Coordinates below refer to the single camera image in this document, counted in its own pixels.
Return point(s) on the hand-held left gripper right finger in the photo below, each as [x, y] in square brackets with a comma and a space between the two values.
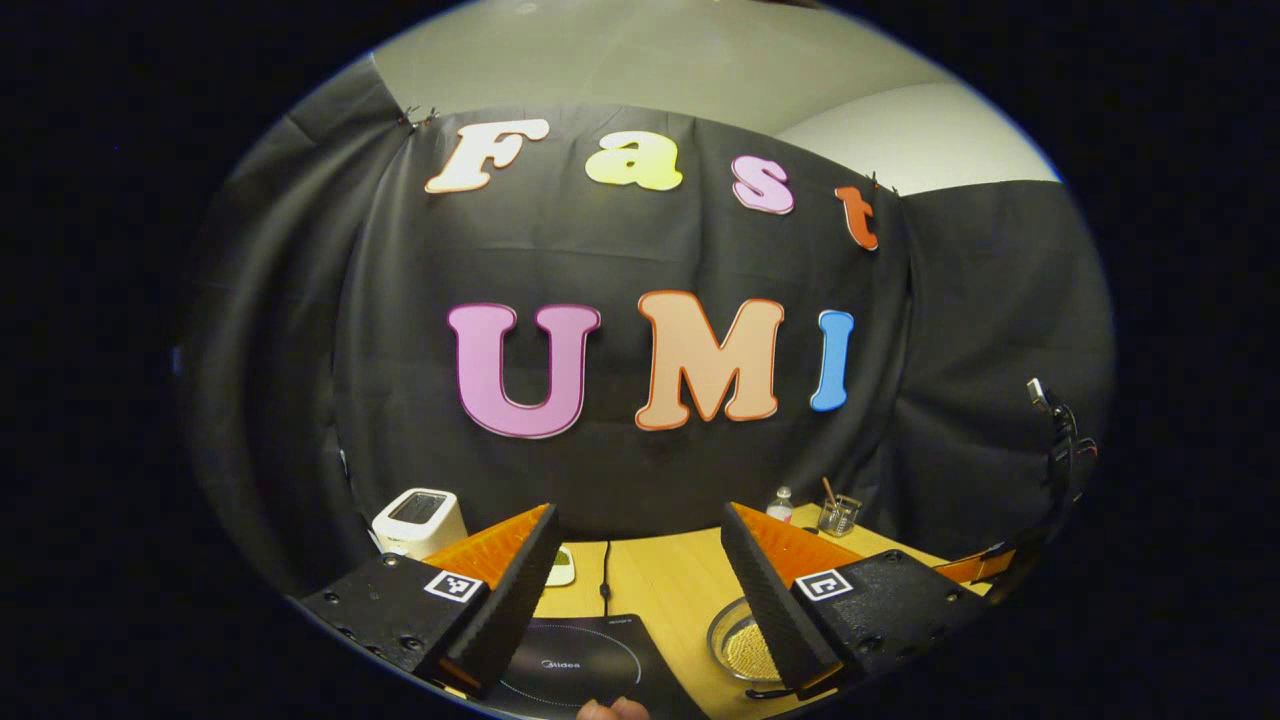
[765, 605]

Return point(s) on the wooden stick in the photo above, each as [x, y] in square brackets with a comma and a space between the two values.
[829, 490]

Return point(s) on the white toaster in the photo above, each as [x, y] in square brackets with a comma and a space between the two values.
[420, 520]

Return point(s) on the black induction cooktop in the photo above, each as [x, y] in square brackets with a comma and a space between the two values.
[590, 670]

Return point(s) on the pile of yellow soybeans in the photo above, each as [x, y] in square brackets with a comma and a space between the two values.
[745, 650]

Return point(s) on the clear bottle with pink label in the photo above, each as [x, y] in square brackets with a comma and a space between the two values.
[780, 505]

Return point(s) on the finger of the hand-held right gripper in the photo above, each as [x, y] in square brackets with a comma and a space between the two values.
[980, 567]

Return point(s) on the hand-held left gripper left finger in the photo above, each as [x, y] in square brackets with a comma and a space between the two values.
[515, 605]

